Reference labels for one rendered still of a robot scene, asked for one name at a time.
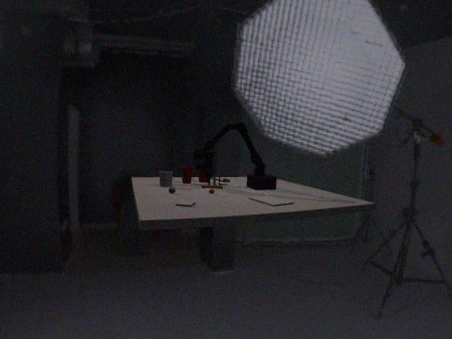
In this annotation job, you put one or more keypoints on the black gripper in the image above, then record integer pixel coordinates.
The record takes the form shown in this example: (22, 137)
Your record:
(208, 170)

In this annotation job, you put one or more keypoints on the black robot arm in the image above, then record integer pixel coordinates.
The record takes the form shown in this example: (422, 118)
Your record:
(255, 157)

